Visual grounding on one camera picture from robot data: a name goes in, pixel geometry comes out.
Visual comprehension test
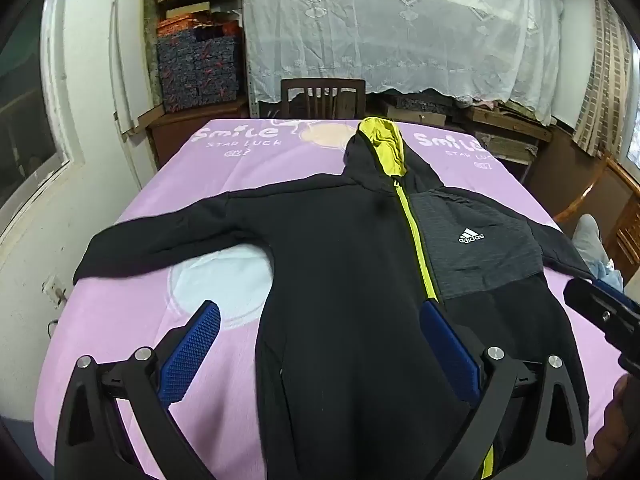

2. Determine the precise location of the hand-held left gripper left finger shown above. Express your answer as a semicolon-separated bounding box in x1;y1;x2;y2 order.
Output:
55;300;221;480

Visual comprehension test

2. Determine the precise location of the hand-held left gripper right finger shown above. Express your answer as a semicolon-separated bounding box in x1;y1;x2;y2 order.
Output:
419;302;588;480

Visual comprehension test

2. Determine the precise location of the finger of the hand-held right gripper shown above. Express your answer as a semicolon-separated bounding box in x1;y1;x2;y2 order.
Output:
564;277;640;347

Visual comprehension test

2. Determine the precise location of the black hooded jacket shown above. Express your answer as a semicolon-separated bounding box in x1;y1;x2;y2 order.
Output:
72;116;596;480

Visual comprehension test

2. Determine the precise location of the person's right hand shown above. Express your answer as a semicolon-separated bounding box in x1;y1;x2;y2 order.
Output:
589;374;640;480

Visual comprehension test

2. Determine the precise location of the person's grey pants leg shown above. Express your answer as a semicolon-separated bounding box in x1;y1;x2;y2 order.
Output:
572;214;624;288

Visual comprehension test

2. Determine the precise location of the pink tablecloth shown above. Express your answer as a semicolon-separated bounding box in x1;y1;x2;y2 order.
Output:
32;117;626;480

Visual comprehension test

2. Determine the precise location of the wooden cabinet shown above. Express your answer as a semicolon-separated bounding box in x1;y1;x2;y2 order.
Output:
147;100;251;171

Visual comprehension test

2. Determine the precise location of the checked curtain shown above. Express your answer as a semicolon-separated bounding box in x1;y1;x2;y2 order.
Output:
572;0;635;158

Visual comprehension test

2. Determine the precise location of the low wooden shelf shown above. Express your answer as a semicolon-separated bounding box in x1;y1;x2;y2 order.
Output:
367;90;553;161

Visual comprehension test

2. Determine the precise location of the sliding glass window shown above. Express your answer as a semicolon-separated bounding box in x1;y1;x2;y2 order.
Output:
0;55;85;233

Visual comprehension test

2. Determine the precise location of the stack of blue patterned boxes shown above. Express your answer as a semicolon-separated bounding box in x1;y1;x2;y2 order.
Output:
156;27;246;110

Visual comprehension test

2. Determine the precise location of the wooden chair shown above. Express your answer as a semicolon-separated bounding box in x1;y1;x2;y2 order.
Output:
280;78;367;120

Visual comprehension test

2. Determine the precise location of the white board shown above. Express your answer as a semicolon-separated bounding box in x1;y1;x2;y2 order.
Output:
110;0;152;134

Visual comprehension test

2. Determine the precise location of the stack of orange boxes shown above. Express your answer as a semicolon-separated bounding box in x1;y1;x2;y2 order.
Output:
156;15;238;37

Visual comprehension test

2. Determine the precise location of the white lace cloth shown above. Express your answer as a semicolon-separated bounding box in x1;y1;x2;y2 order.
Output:
242;0;565;108

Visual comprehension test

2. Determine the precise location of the wooden furniture frame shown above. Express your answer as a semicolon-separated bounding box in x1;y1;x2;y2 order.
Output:
520;132;640;281

